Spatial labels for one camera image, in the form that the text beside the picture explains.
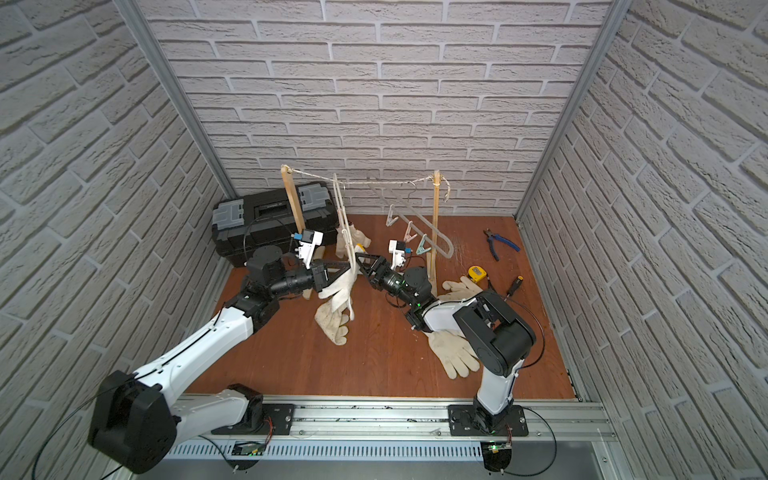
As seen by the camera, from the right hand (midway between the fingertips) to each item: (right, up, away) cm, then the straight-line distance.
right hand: (357, 260), depth 79 cm
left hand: (0, -1, -7) cm, 7 cm away
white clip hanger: (-4, +9, +9) cm, 13 cm away
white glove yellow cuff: (-3, -7, -6) cm, 9 cm away
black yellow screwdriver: (+51, -10, +21) cm, 56 cm away
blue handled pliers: (+48, +7, +34) cm, 59 cm away
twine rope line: (+4, +28, +31) cm, 42 cm away
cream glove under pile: (-9, -20, +10) cm, 24 cm away
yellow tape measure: (+38, -6, +21) cm, 44 cm away
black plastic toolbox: (-33, +12, +16) cm, 39 cm away
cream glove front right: (+28, -28, +7) cm, 40 cm away
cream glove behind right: (+32, -11, +19) cm, 39 cm away
